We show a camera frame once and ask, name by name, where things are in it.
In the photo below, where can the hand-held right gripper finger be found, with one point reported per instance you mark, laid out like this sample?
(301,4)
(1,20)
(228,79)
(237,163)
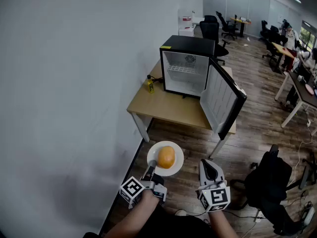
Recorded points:
(202,175)
(220,176)

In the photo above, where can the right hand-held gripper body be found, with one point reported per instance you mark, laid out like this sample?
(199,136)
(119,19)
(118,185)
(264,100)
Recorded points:
(218,197)

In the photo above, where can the person's right forearm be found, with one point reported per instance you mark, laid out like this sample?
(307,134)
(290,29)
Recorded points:
(223,225)

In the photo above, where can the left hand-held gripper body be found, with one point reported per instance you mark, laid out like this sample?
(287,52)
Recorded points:
(131,188)

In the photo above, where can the yellow-topped desk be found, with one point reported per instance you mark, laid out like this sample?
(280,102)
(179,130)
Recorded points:
(283,49)

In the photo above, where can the light wooden table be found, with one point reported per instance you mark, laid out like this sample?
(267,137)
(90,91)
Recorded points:
(168,106)

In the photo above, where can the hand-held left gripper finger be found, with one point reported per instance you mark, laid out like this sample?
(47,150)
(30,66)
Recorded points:
(149,171)

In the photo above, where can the orange fruit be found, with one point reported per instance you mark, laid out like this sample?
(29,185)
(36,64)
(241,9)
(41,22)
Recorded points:
(166,157)

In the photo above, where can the white water dispenser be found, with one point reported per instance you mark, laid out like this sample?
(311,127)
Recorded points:
(186,25)

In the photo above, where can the person's left forearm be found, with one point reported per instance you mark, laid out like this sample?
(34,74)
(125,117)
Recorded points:
(133,219)

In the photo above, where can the black mini fridge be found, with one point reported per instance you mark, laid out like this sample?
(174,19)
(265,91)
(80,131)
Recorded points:
(188,44)

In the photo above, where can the person's black clothing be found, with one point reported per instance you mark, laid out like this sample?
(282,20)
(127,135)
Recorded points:
(173,225)

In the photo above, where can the pink plate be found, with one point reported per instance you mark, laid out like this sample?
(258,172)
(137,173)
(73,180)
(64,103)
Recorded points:
(309,88)

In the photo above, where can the dark-topped white-legged desk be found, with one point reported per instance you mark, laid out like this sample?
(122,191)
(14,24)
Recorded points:
(301,88)

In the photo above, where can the black office chair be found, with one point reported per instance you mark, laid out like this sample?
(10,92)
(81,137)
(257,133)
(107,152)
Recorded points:
(264,30)
(270,180)
(271,51)
(226,26)
(210,30)

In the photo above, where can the white round plate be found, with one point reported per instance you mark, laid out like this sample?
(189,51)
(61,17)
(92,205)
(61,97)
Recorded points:
(178,157)

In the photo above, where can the yellow round-edged table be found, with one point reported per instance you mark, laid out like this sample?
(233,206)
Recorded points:
(241,21)

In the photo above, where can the small yellow bottle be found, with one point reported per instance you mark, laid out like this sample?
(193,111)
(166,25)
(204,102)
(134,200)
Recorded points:
(150,87)

